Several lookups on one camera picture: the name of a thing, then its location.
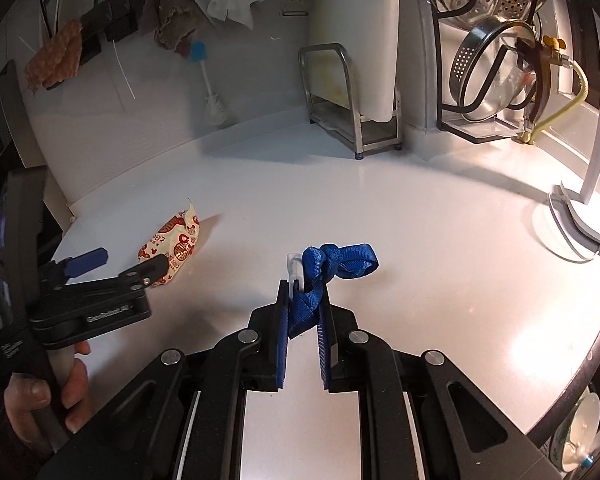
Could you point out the brass gas valve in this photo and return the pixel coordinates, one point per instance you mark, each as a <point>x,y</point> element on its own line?
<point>552,42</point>

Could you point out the red patterned snack wrapper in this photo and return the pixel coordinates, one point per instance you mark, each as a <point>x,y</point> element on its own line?
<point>177,240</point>

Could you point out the person's left hand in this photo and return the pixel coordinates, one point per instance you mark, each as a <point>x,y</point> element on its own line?
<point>27,395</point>

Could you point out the brown hanging cloth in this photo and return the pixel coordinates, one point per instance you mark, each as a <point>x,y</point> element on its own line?
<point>172,20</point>

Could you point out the white plastic strip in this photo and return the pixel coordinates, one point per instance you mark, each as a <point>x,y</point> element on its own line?
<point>122,67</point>

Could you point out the white bowl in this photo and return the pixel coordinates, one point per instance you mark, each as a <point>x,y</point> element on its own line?
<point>585,425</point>

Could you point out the steel cutting board rack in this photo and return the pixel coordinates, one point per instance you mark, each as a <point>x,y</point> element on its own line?
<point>355,125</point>

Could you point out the white curved stand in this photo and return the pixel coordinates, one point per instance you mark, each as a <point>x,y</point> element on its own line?
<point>597,135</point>

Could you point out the steel perforated strainer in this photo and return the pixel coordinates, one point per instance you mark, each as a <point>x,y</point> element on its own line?
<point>472,55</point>

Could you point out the orange hanging cloth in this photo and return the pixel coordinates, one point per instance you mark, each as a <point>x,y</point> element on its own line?
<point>55,55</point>

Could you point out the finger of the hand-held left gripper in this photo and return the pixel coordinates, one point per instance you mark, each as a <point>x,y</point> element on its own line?
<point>282,350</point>
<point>324,355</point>

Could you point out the black hook rail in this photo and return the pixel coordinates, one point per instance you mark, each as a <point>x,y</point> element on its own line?
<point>115,20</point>

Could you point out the white bottle brush blue tip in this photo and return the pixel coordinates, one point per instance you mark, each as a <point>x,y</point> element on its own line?
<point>217,112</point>

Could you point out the white cutting board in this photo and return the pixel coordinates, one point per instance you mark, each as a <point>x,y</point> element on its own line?
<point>350,10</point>

